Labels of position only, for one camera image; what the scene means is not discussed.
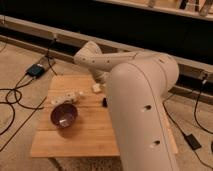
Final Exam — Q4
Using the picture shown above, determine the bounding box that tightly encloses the white sponge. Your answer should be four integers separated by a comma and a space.
92, 83, 102, 93

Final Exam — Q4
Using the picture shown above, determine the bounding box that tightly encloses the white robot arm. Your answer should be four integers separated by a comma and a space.
74, 41, 179, 171

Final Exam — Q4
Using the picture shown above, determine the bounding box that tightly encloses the black rectangular block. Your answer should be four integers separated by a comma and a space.
102, 98, 107, 107

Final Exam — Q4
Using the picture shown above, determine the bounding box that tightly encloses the wooden table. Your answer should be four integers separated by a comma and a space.
30, 74, 179, 158

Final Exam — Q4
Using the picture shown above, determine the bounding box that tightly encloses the purple bowl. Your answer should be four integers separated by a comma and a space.
50, 103, 78, 128

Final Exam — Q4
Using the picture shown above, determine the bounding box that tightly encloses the black power adapter left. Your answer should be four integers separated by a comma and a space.
26, 64, 45, 78

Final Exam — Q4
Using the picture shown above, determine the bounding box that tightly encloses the black power adapter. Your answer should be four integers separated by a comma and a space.
26, 64, 45, 78
184, 134, 201, 150

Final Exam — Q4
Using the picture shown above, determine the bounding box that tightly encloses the black power adapter right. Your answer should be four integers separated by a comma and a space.
184, 134, 201, 150

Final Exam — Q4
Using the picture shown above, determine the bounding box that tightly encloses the black cable right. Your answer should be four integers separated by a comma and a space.
162, 74, 213, 171

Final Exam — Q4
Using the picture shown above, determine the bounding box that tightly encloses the black cable on floor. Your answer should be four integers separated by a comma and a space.
0, 39, 58, 153

